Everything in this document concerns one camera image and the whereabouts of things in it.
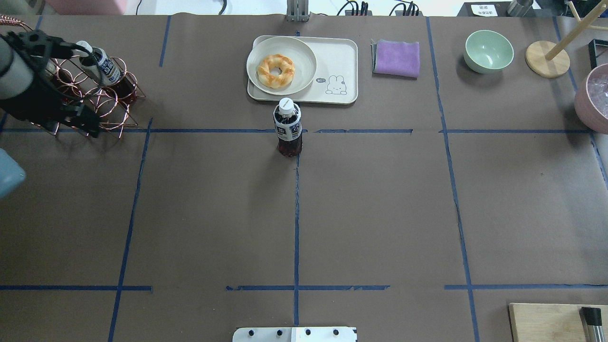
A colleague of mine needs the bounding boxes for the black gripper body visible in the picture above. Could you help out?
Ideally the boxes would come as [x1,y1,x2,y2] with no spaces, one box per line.
[0,30,101,138]

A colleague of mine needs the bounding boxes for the tea bottle white cap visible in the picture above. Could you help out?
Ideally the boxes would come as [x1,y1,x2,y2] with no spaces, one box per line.
[273,97,303,157]

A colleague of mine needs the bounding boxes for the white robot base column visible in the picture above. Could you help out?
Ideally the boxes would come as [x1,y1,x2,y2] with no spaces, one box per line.
[232,326,358,342]

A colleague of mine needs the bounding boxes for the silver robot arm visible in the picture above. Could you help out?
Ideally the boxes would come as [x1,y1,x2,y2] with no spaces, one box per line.
[0,30,101,138]

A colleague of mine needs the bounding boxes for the beige serving tray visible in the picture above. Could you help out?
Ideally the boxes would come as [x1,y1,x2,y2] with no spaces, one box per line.
[246,35,359,105]

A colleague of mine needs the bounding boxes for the pink storage box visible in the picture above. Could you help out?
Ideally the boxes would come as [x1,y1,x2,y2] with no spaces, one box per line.
[45,0,128,15]

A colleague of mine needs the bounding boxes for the glazed donut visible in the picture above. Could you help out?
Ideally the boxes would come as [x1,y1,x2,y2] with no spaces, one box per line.
[257,54,295,89]

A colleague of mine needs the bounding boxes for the cream round plate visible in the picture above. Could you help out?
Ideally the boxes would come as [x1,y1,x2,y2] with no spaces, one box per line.
[246,36,317,95]

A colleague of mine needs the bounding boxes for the purple folded cloth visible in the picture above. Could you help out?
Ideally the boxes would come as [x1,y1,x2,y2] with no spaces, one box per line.
[372,39,420,78]

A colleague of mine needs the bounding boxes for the mint green bowl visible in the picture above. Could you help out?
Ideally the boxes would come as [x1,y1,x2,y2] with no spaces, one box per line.
[463,30,514,74]

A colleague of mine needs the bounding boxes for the black scale base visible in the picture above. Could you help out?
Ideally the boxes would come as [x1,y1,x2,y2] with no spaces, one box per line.
[456,1,553,18]

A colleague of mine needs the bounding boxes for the steel jigger cup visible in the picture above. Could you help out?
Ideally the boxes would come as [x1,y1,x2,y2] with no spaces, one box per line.
[506,0,534,17]

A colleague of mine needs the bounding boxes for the wooden banana stand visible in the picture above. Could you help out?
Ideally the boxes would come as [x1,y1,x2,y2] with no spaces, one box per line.
[525,0,607,78]

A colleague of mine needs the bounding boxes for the bamboo cutting board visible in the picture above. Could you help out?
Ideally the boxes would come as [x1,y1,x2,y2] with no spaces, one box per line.
[508,303,608,342]

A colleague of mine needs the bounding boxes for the pink bowl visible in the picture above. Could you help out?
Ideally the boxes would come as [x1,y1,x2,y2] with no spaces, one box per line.
[575,64,608,135]

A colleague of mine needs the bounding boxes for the clear ice cubes pile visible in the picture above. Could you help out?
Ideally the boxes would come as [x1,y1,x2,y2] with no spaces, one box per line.
[586,72,608,117]

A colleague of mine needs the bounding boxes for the black steel muddler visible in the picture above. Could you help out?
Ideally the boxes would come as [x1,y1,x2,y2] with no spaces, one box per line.
[580,307,607,342]

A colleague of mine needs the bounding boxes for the copper wire bottle rack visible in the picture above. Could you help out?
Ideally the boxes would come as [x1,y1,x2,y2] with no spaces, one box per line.
[1,15,145,138]

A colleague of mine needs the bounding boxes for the aluminium frame post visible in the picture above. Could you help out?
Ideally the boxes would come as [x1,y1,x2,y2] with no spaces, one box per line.
[286,0,310,22]

